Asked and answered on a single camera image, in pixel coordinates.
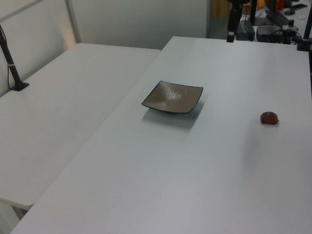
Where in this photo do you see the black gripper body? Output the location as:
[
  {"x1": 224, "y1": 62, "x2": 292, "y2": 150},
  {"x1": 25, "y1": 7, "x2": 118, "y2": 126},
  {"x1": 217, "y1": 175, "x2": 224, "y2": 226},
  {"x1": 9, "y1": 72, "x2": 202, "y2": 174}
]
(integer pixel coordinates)
[{"x1": 228, "y1": 0, "x2": 250, "y2": 11}]

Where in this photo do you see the square brown ceramic plate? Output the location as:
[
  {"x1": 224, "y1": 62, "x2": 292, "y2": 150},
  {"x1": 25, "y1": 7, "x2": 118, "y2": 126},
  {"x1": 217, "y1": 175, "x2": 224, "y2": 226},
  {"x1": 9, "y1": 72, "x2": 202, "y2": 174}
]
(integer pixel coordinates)
[{"x1": 140, "y1": 80, "x2": 204, "y2": 115}]

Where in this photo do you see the small round brown food item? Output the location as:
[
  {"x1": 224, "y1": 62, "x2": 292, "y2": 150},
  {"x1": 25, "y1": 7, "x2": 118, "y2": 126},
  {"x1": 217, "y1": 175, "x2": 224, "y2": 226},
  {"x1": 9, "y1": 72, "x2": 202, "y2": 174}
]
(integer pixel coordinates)
[{"x1": 259, "y1": 111, "x2": 281, "y2": 125}]

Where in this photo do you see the black controller box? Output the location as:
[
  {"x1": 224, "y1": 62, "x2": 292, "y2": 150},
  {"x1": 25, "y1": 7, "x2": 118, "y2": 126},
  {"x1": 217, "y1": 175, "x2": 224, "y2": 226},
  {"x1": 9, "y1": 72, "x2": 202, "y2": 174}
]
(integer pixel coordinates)
[{"x1": 235, "y1": 20, "x2": 255, "y2": 41}]

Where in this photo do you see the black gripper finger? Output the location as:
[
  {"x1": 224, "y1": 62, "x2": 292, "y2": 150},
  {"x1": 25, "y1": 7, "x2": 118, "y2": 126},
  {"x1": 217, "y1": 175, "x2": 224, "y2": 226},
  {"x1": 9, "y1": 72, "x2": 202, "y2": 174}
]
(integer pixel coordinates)
[{"x1": 226, "y1": 8, "x2": 242, "y2": 43}]

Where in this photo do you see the black cable along pole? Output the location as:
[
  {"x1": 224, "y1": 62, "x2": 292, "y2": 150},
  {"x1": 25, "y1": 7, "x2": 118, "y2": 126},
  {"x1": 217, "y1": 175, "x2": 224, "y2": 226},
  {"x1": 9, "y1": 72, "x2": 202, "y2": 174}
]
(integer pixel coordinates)
[{"x1": 6, "y1": 65, "x2": 13, "y2": 91}]

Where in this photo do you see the black upright pole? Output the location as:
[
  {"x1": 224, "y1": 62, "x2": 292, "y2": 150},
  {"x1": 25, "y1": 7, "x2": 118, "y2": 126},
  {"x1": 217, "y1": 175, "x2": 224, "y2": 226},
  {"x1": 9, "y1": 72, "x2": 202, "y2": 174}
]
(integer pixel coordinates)
[{"x1": 249, "y1": 0, "x2": 258, "y2": 25}]

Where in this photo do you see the grey partition frame post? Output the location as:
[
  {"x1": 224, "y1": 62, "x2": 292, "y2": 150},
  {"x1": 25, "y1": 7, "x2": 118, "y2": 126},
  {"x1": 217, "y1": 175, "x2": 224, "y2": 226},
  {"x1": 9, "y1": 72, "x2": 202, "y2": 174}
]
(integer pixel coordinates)
[{"x1": 65, "y1": 0, "x2": 82, "y2": 45}]

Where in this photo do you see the black electronics box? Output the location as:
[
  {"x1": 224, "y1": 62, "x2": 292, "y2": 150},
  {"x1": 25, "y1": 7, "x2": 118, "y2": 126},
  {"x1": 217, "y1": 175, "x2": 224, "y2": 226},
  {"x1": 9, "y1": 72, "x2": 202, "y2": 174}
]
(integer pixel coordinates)
[{"x1": 256, "y1": 25, "x2": 285, "y2": 43}]

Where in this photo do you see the black clamp camera stand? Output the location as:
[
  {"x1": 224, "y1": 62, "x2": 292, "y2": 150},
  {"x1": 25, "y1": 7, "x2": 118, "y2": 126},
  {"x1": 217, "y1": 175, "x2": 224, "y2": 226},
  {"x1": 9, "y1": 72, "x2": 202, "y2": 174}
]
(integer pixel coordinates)
[{"x1": 295, "y1": 15, "x2": 312, "y2": 52}]

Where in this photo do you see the yellow panel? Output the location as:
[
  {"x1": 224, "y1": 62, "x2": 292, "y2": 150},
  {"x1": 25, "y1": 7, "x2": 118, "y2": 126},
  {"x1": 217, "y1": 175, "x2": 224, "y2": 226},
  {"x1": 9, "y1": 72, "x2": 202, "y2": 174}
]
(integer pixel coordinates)
[{"x1": 210, "y1": 0, "x2": 231, "y2": 18}]

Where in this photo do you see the black camera stand pole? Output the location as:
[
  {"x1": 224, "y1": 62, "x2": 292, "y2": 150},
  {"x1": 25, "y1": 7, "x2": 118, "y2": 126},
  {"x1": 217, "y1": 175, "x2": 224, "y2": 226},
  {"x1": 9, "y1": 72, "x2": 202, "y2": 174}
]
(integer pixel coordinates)
[{"x1": 0, "y1": 24, "x2": 30, "y2": 92}]

